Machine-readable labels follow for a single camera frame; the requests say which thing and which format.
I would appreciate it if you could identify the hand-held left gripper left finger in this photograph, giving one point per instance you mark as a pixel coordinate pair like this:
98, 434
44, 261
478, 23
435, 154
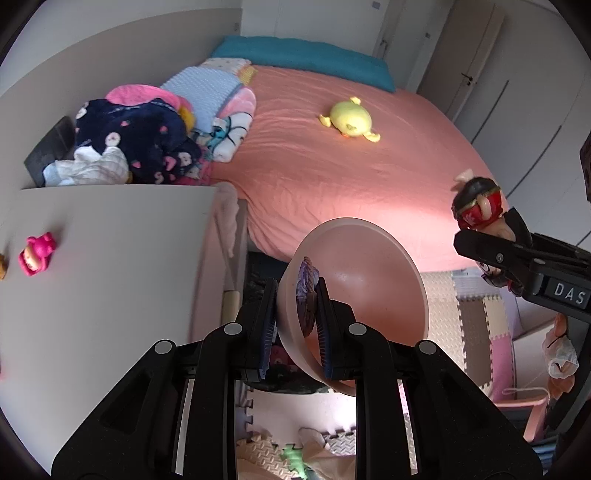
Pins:
265, 332

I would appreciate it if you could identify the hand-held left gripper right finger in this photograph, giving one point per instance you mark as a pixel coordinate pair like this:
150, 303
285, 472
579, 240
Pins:
325, 341

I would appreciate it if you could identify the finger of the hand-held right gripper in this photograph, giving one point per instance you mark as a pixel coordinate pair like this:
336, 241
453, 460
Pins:
519, 228
498, 256

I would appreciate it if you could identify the black-haired doll figure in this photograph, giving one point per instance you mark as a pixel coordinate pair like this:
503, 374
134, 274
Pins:
480, 207

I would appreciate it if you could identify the purple wrapper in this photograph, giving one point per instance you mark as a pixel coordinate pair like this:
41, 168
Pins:
307, 295

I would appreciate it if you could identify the pink plastic bowl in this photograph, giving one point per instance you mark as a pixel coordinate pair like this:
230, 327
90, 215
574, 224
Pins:
369, 286

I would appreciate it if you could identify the foam floor mats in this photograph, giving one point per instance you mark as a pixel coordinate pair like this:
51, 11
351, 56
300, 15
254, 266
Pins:
475, 323

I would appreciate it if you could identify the clear plastic bag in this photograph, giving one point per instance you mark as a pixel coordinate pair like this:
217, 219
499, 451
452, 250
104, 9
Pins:
561, 360

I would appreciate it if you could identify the white crumpled bag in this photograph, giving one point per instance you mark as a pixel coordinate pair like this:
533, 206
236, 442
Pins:
318, 443

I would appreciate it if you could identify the green dinosaur toy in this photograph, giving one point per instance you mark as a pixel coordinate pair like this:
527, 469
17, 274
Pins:
295, 461

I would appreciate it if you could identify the pink plastic stool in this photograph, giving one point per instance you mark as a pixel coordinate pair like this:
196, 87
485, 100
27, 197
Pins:
531, 410

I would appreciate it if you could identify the pink bed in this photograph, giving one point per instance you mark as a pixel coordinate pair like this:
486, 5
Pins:
346, 184

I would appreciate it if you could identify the white wardrobe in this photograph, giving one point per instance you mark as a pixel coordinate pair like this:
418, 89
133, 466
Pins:
485, 69

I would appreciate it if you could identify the yellow duck plush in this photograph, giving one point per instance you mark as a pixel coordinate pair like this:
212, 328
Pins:
351, 117

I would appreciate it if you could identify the pink white cartoon blanket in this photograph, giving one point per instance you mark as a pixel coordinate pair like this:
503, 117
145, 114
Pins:
233, 124

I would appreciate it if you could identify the white fleece garment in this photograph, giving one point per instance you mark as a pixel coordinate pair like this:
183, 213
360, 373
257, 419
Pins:
101, 166

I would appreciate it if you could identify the navy printed fleece garment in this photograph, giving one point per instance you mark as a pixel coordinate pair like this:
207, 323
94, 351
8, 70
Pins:
138, 134

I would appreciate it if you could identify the pink doll toy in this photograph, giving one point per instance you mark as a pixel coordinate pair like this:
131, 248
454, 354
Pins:
37, 254

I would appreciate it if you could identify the light blue knit blanket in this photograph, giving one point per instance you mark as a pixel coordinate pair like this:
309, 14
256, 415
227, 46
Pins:
203, 90

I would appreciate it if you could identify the white patterned cloth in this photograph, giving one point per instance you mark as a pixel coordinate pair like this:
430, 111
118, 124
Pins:
226, 63

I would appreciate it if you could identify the pink cloth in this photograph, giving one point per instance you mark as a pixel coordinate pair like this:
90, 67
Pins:
138, 92

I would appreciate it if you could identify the teal pillow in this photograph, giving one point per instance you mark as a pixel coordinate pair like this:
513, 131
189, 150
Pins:
300, 50

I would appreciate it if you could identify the black flat panel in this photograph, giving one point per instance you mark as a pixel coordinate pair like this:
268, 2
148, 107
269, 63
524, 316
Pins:
51, 147

